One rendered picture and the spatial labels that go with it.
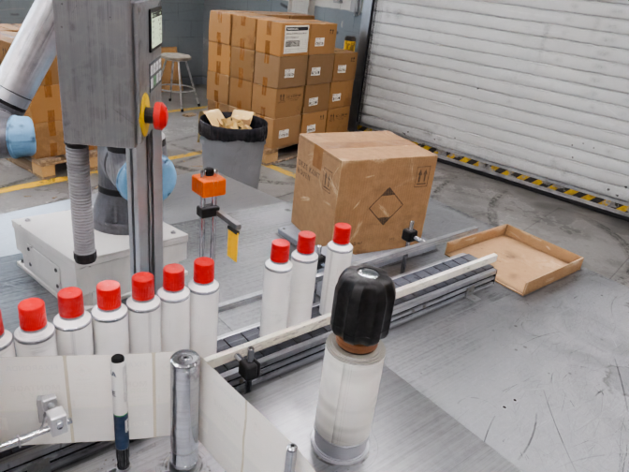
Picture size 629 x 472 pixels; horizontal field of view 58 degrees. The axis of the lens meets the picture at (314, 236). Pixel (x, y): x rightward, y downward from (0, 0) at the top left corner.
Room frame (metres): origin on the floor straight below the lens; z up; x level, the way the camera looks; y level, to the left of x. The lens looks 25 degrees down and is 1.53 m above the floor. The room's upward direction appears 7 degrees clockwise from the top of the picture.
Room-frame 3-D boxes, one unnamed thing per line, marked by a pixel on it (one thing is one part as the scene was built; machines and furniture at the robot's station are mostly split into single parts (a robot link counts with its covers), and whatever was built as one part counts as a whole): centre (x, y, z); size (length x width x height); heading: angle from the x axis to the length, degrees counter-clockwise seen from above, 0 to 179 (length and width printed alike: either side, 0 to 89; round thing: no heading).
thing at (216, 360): (0.97, -0.07, 0.91); 1.07 x 0.01 x 0.02; 132
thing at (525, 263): (1.47, -0.58, 0.85); 0.30 x 0.26 x 0.04; 132
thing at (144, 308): (0.73, 0.25, 0.98); 0.05 x 0.05 x 0.20
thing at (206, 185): (0.87, 0.17, 1.05); 0.10 x 0.04 x 0.33; 42
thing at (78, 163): (0.78, 0.36, 1.18); 0.04 x 0.04 x 0.21
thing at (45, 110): (4.34, 2.19, 0.45); 1.20 x 0.84 x 0.89; 54
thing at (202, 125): (3.53, 0.59, 0.43); 0.44 x 0.43 x 0.39; 52
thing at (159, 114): (0.76, 0.24, 1.33); 0.04 x 0.03 x 0.04; 7
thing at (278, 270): (0.90, 0.06, 0.98); 0.05 x 0.05 x 0.20
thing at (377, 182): (1.50, -0.11, 0.99); 0.30 x 0.24 x 0.27; 120
